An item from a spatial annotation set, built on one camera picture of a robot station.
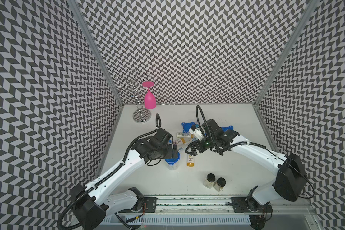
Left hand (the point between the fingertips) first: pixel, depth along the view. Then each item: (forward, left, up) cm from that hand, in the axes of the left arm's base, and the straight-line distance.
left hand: (169, 154), depth 75 cm
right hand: (+3, -13, -1) cm, 13 cm away
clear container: (-3, -2, -11) cm, 11 cm away
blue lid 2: (-3, -1, -2) cm, 4 cm away
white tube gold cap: (+16, -7, -14) cm, 22 cm away
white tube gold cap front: (+2, -12, -13) cm, 18 cm away
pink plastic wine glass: (+34, +13, +8) cm, 37 cm away
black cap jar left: (-12, -21, -6) cm, 25 cm away
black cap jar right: (-14, -25, -7) cm, 30 cm away
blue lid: (+28, -43, -15) cm, 53 cm away
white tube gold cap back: (+20, -9, -12) cm, 25 cm away
